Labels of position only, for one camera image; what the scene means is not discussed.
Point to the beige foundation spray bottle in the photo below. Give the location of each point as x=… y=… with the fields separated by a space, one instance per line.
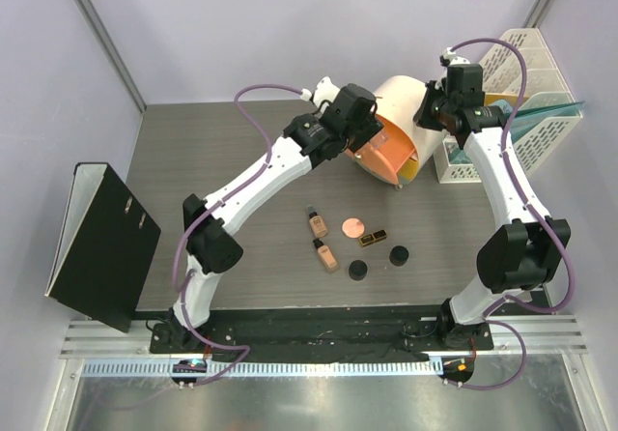
x=316 y=223

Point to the cream cylindrical drawer organizer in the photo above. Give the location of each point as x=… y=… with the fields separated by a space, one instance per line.
x=401 y=96

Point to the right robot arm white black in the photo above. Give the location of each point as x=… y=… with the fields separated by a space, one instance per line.
x=523 y=252

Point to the orange top drawer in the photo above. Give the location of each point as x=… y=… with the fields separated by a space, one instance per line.
x=400 y=146

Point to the clear plastic spray bottle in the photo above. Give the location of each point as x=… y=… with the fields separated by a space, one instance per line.
x=375 y=142

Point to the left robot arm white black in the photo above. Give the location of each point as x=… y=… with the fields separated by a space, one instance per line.
x=211 y=223

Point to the black binder folder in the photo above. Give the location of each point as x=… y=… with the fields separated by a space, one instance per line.
x=105 y=250

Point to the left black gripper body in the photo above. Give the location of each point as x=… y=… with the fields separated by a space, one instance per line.
x=360 y=135

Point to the white perforated file rack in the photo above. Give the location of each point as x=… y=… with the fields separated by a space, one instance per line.
x=545 y=86

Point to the black gold lipstick box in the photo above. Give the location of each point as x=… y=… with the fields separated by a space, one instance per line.
x=372 y=238

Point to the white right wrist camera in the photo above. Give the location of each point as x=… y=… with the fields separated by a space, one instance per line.
x=449 y=57

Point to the black round jar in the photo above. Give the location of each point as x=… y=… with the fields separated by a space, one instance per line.
x=398 y=255
x=357 y=270

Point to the round copper compact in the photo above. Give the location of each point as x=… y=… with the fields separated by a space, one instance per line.
x=353 y=228

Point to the yellow card in rack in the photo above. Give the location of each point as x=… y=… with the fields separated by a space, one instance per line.
x=506 y=101

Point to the beige foundation bottle black cap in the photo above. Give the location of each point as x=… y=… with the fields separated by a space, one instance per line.
x=325 y=255

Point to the teal folder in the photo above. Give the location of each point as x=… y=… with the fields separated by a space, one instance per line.
x=524 y=122

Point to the white slotted cable duct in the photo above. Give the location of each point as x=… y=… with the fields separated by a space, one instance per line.
x=192 y=368

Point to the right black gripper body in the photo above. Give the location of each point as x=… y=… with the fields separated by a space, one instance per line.
x=435 y=104

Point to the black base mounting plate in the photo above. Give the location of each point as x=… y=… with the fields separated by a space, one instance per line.
x=356 y=334

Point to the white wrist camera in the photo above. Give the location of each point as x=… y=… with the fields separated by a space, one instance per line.
x=449 y=57
x=323 y=95

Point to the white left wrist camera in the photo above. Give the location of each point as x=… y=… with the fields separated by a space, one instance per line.
x=323 y=95

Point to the yellow drawer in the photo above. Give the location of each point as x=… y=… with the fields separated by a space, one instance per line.
x=408 y=171

